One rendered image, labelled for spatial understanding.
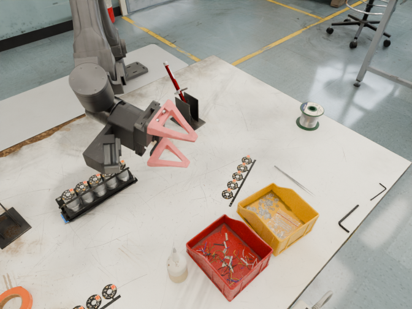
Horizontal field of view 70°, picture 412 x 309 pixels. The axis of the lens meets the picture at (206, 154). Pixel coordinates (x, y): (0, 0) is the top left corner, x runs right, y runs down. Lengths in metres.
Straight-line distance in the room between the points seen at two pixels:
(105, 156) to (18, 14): 2.83
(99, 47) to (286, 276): 0.53
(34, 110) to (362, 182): 0.89
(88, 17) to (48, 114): 0.40
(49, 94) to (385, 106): 2.11
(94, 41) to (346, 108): 1.93
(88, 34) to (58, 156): 0.33
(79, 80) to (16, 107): 0.54
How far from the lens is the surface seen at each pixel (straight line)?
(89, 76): 0.50
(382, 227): 1.69
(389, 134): 2.21
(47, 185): 0.75
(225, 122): 0.81
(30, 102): 1.03
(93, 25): 0.62
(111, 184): 0.65
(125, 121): 0.52
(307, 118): 0.82
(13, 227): 0.71
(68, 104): 0.96
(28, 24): 3.32
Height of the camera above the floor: 1.28
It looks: 47 degrees down
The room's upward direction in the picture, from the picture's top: straight up
